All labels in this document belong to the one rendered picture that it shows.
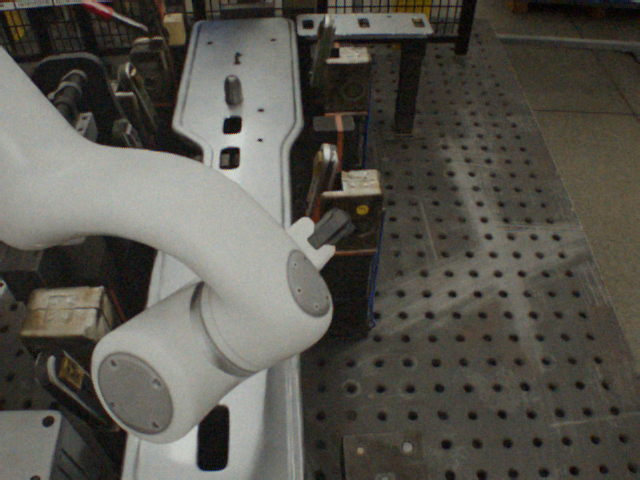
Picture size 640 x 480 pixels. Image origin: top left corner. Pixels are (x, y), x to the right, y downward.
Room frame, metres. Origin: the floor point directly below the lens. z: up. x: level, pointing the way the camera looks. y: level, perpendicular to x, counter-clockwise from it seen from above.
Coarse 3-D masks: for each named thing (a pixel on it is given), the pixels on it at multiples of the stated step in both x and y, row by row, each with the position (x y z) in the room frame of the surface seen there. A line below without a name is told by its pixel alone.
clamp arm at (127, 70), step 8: (128, 64) 0.78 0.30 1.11; (120, 72) 0.77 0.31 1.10; (128, 72) 0.77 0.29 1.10; (136, 72) 0.79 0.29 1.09; (120, 80) 0.76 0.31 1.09; (128, 80) 0.77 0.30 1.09; (136, 80) 0.77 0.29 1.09; (128, 88) 0.77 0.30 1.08; (136, 88) 0.77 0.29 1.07; (136, 96) 0.77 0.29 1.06; (144, 96) 0.79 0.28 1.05; (144, 104) 0.77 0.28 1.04; (152, 104) 0.80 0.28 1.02; (144, 112) 0.77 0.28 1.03; (152, 112) 0.79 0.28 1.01; (144, 120) 0.77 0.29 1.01; (152, 120) 0.77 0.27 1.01; (160, 120) 0.80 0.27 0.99; (144, 128) 0.77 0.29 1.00; (152, 128) 0.77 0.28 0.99
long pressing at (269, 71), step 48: (192, 48) 1.02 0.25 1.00; (240, 48) 1.03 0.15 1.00; (288, 48) 1.02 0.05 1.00; (192, 96) 0.85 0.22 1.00; (288, 96) 0.85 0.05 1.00; (192, 144) 0.72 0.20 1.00; (240, 144) 0.71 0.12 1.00; (288, 144) 0.72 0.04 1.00; (288, 192) 0.60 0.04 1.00; (240, 384) 0.29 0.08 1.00; (288, 384) 0.29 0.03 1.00; (192, 432) 0.24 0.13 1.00; (240, 432) 0.24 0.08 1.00; (288, 432) 0.24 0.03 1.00
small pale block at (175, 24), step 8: (168, 16) 1.05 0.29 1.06; (176, 16) 1.04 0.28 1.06; (168, 24) 1.02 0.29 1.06; (176, 24) 1.02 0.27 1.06; (176, 32) 1.02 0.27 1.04; (184, 32) 1.05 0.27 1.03; (176, 40) 1.02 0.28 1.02; (184, 40) 1.04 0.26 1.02; (176, 48) 1.03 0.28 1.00; (184, 48) 1.04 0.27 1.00; (176, 56) 1.03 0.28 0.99; (184, 56) 1.03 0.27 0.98; (176, 64) 1.03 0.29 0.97; (176, 72) 1.03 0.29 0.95; (176, 80) 1.03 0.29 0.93; (192, 152) 1.03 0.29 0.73
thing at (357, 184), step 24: (336, 192) 0.55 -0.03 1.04; (360, 192) 0.55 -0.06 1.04; (360, 216) 0.55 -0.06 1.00; (360, 240) 0.55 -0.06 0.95; (336, 264) 0.55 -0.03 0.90; (360, 264) 0.55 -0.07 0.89; (336, 288) 0.55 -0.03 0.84; (360, 288) 0.55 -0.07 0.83; (336, 312) 0.55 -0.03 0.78; (360, 312) 0.55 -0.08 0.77; (336, 336) 0.54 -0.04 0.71
